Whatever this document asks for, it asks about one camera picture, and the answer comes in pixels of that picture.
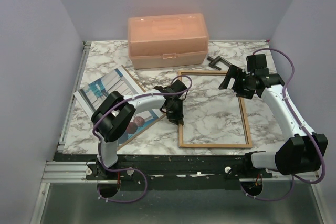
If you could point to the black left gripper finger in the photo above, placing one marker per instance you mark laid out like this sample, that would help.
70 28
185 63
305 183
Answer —
179 117
174 116

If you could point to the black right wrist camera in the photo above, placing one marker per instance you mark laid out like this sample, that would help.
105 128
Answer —
257 65

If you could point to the orange translucent plastic storage box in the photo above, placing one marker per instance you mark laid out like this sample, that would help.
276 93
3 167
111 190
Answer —
167 40

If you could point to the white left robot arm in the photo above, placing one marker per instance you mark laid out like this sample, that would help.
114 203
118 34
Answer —
112 118

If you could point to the blue wooden picture frame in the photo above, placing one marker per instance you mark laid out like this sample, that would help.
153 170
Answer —
213 118

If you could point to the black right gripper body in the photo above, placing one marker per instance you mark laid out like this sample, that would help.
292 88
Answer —
242 85

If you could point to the photo print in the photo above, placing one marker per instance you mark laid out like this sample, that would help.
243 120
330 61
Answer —
92 95

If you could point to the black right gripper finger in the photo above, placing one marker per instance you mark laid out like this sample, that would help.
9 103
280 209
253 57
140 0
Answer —
225 83
234 72

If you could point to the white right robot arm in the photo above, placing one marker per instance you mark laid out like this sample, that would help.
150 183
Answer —
303 149

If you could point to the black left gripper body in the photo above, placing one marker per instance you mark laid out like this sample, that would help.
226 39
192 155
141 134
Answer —
176 101

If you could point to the aluminium extrusion table frame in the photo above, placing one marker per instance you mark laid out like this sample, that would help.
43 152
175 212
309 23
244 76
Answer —
61 172

